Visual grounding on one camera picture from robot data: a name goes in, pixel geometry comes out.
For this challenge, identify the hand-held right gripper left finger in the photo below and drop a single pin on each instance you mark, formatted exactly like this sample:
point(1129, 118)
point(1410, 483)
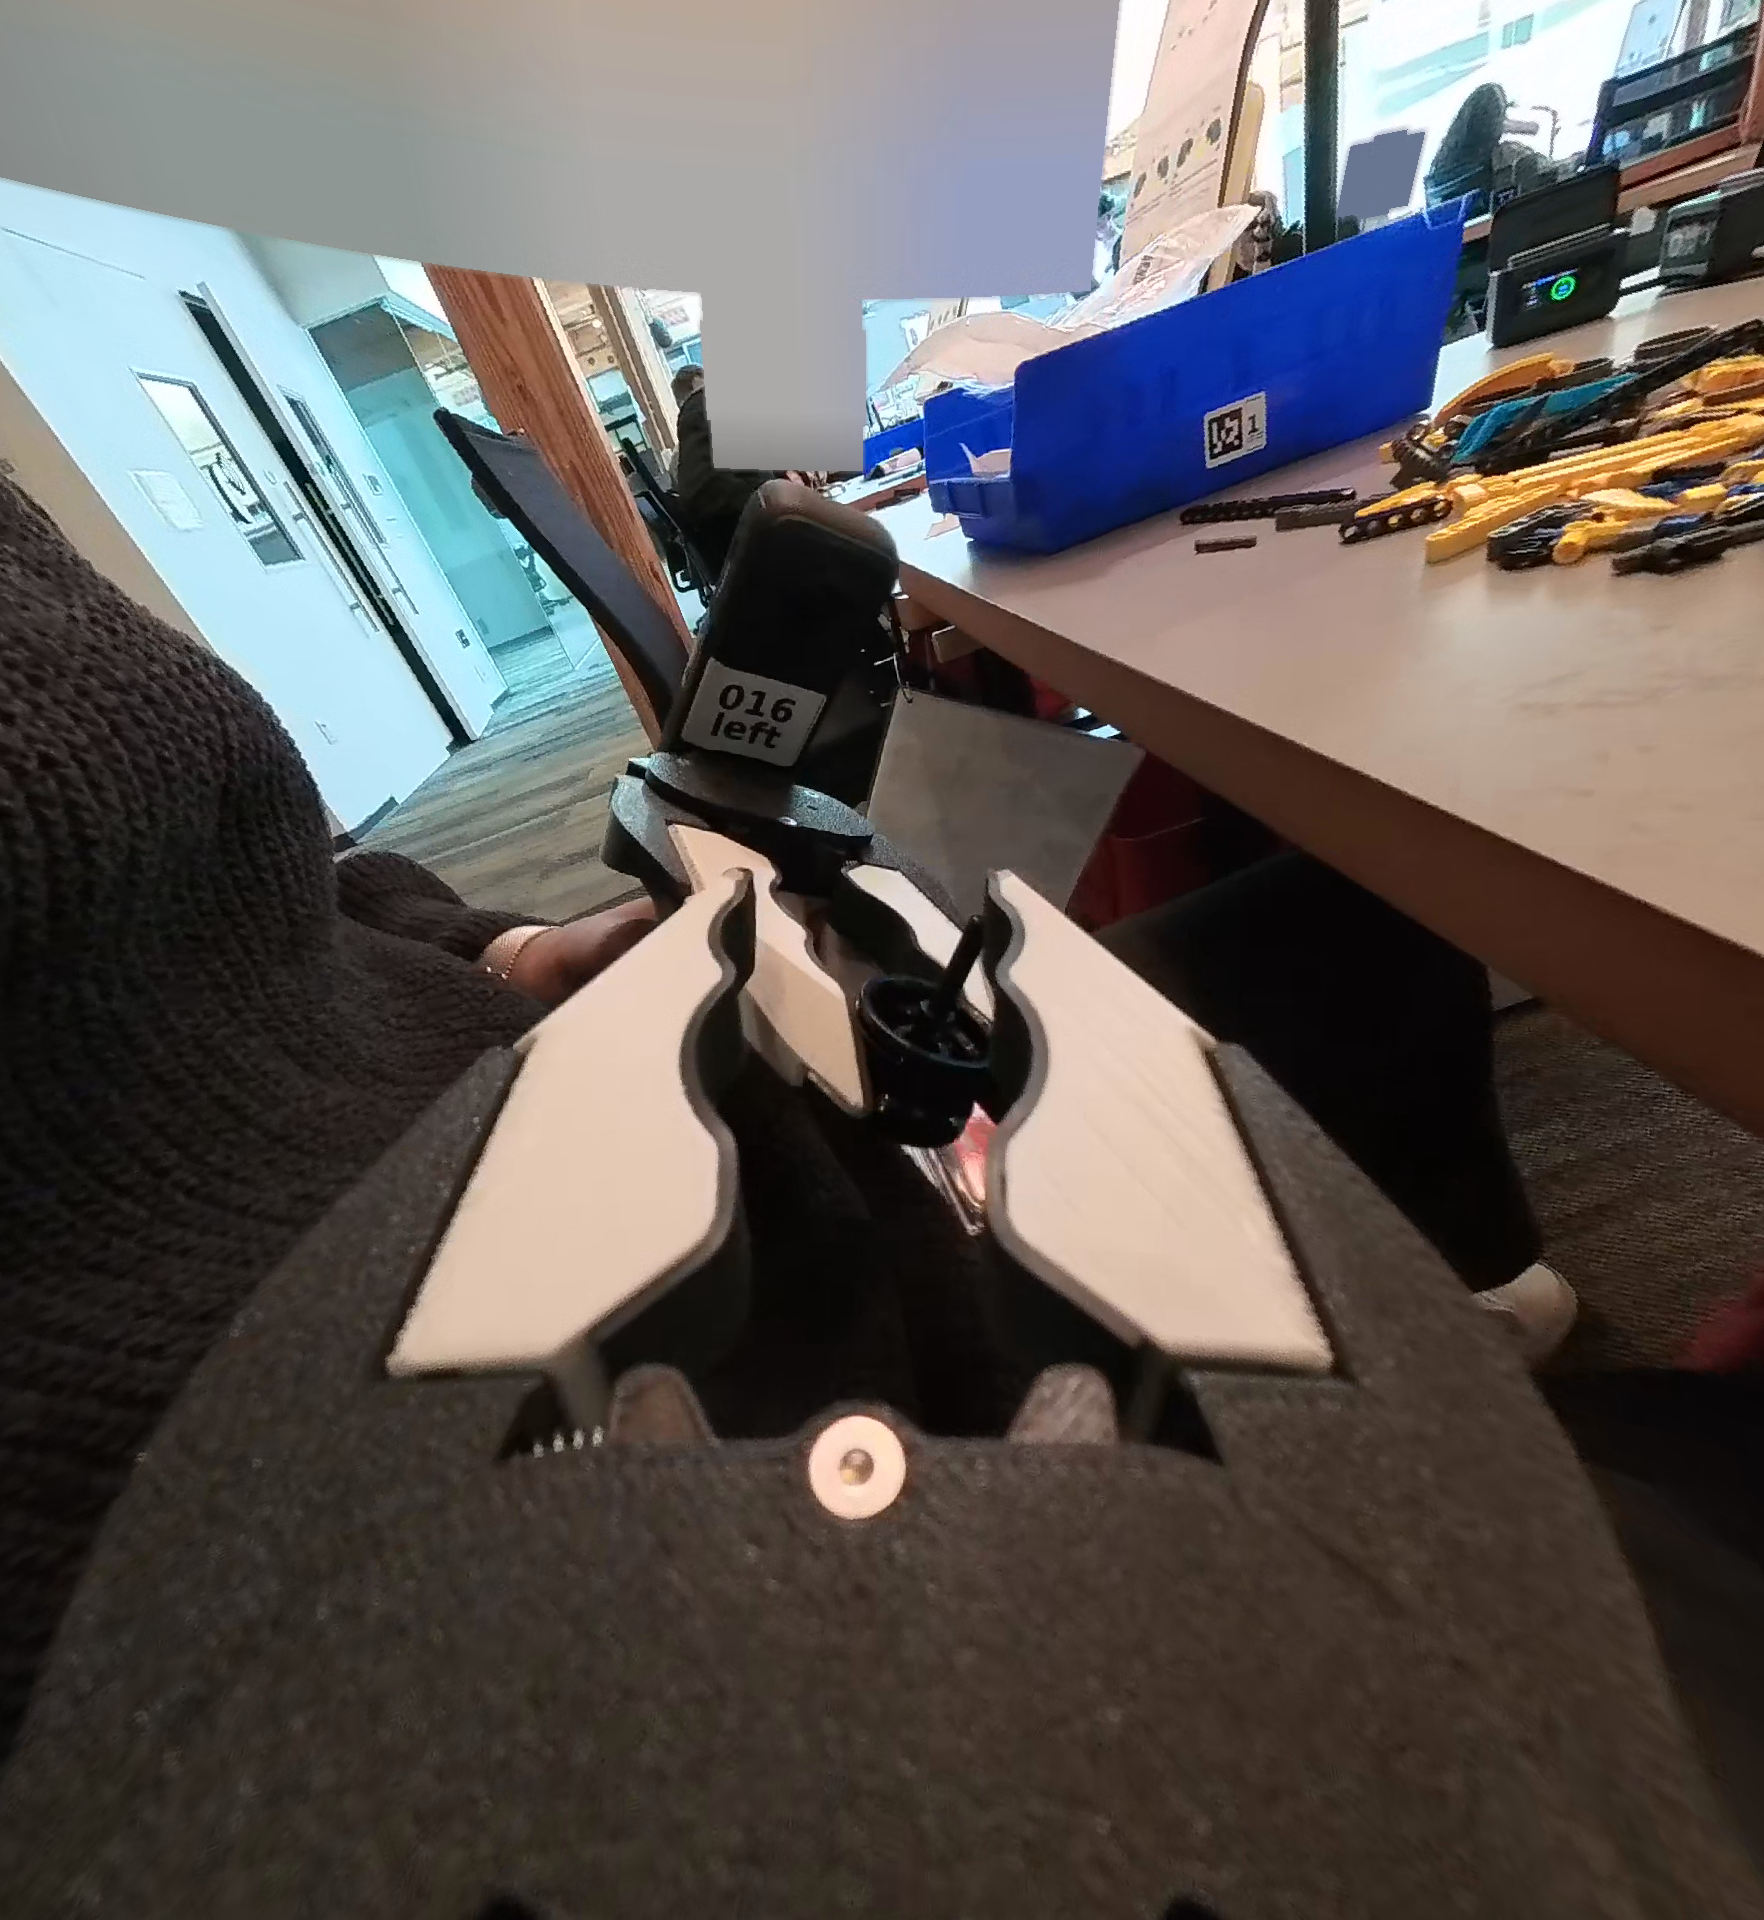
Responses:
point(584, 1170)

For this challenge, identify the black toy wheel with axle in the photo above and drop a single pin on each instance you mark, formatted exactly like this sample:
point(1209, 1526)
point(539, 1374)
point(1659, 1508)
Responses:
point(919, 1043)

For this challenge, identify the small blue plastic bin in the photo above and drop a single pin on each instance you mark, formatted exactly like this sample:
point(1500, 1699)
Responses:
point(894, 447)

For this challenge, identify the black framed door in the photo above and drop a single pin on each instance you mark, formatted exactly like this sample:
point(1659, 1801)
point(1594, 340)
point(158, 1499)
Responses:
point(371, 570)

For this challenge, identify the large blue plastic bin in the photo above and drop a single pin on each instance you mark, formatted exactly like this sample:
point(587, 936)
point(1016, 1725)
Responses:
point(1272, 346)

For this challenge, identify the black pole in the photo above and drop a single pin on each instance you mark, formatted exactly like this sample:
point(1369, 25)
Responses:
point(1320, 119)

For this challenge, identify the person's white shoe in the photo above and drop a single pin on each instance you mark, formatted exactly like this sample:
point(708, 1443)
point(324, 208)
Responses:
point(1526, 1307)

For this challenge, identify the person's left forearm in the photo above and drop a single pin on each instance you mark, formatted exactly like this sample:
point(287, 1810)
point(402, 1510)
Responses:
point(417, 931)

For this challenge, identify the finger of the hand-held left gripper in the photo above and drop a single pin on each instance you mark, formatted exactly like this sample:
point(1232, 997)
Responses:
point(806, 990)
point(911, 910)

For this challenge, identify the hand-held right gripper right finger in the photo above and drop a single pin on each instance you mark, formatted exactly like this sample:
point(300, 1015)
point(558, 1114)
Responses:
point(1151, 1170)

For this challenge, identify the cardboard stand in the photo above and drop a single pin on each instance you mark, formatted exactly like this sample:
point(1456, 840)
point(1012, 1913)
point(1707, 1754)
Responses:
point(1182, 119)

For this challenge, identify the black power bank green display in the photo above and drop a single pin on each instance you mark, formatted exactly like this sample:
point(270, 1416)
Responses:
point(1549, 286)

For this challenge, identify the pile of toy building pieces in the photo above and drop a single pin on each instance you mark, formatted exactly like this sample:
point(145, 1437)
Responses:
point(1573, 465)

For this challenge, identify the black office chair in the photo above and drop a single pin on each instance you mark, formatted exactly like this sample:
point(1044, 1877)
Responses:
point(584, 556)

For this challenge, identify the person's left hand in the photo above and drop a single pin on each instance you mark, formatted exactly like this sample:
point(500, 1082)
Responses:
point(589, 952)

